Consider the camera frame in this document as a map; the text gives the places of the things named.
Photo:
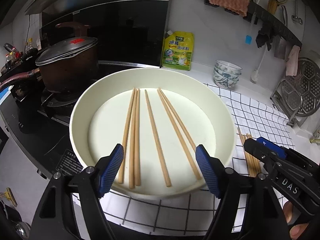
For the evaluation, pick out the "yellow green seasoning pouch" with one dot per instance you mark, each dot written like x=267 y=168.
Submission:
x=178 y=52

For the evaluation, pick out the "dark cooking pot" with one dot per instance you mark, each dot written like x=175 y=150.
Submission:
x=72 y=75

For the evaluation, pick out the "shiny steel object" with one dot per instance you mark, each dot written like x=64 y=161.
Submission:
x=21 y=230

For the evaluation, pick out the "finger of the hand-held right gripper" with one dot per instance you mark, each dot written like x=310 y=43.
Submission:
x=253 y=148
x=273 y=148

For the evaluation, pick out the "glass pot lid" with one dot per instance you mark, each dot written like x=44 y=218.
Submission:
x=65 y=50

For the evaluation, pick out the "pink hanging cloth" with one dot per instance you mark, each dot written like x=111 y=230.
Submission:
x=292 y=61

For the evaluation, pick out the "perforated steel steamer plate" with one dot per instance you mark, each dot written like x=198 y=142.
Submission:
x=307 y=87

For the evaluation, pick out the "cream plastic basin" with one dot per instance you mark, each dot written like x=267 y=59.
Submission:
x=105 y=120

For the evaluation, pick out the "blue wall sticker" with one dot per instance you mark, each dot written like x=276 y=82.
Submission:
x=248 y=40

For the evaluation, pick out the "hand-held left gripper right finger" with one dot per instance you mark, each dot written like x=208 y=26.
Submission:
x=207 y=170

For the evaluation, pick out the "hanging wooden utensil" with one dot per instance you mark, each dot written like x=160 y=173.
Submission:
x=273 y=5

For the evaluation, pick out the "white black checked cloth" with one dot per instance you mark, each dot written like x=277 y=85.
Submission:
x=255 y=115

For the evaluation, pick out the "steel plate rack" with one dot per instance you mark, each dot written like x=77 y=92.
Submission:
x=282 y=97

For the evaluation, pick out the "blue flat object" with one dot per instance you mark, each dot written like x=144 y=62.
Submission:
x=6 y=91

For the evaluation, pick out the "person's right hand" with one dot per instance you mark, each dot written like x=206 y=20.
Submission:
x=300 y=230

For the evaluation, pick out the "white dish brush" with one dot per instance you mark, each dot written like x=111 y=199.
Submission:
x=254 y=76

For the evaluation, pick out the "hanging steel utensil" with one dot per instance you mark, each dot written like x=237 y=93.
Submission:
x=297 y=17

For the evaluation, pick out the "yellow metal tool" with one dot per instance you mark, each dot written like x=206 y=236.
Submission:
x=10 y=196

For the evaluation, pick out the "wooden chopstick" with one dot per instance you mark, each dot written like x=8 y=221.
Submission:
x=178 y=120
x=176 y=130
x=134 y=140
x=156 y=135
x=138 y=155
x=127 y=135

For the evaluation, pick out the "blue patterned white bowl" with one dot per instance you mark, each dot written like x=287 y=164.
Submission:
x=228 y=68
x=225 y=78
x=226 y=85

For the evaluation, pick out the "black gas stove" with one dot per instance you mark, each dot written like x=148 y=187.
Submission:
x=37 y=120

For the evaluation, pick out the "row of wooden chopsticks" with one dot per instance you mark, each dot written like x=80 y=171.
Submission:
x=252 y=167

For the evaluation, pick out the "black wall rail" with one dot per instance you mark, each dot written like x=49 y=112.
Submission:
x=275 y=20

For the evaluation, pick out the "steel cleaver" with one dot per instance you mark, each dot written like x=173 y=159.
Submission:
x=280 y=48

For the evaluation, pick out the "yellow cap oil bottle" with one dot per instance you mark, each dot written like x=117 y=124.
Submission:
x=30 y=45

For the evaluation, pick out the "red cap sauce bottle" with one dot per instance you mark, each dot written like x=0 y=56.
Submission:
x=12 y=53

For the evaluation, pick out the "black hanging rag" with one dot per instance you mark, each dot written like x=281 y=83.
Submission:
x=266 y=36

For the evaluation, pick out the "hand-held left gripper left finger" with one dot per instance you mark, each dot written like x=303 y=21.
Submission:
x=112 y=170

